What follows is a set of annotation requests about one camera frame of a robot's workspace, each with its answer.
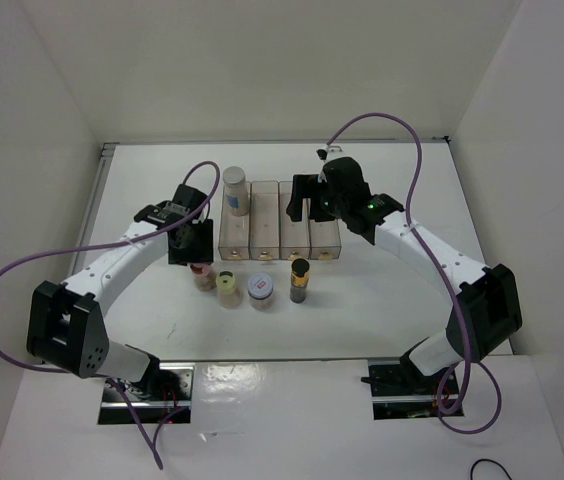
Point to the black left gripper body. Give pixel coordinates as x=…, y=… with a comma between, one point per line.
x=199, y=244

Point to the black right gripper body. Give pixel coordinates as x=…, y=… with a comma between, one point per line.
x=332, y=205

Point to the pink-lid spice jar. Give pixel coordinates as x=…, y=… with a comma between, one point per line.
x=203, y=276

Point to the tall silver-lid blue-label spice jar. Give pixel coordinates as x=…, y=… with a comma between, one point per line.
x=236, y=190

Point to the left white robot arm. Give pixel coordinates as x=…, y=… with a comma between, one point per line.
x=67, y=320

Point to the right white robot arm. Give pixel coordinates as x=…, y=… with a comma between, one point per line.
x=485, y=309

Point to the clear bin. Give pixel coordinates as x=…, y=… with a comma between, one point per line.
x=264, y=241
x=325, y=240
x=234, y=231
x=294, y=236

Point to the yellow-lid spice jar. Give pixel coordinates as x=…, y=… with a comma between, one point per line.
x=228, y=293

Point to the white-lid red-label spice jar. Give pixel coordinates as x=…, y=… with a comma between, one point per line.
x=260, y=288

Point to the black-cap gold-band pepper bottle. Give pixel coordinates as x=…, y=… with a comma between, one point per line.
x=300, y=273

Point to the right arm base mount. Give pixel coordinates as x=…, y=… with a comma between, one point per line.
x=394, y=398

